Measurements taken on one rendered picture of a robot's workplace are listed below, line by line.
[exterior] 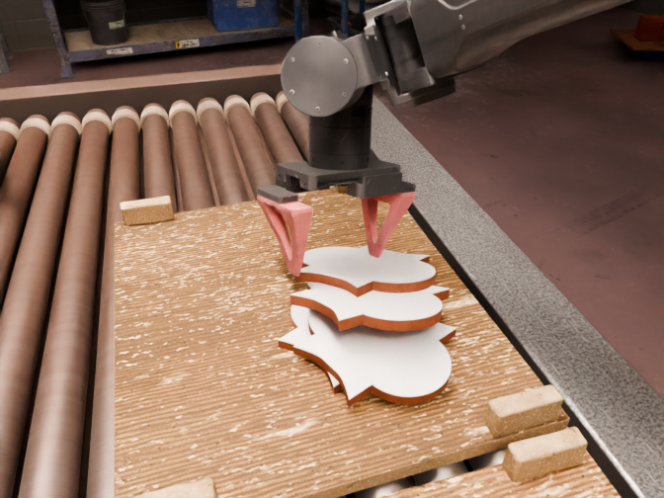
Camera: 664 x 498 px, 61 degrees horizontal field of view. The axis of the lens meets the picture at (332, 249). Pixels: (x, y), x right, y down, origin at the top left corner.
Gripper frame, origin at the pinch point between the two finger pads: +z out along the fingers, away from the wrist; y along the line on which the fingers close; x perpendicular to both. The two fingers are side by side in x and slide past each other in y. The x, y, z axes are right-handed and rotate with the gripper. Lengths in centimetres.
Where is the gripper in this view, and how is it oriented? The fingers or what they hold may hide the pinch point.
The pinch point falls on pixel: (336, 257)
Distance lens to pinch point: 55.4
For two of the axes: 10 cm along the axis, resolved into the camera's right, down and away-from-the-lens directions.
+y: 8.2, -1.7, 5.5
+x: -5.7, -2.7, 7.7
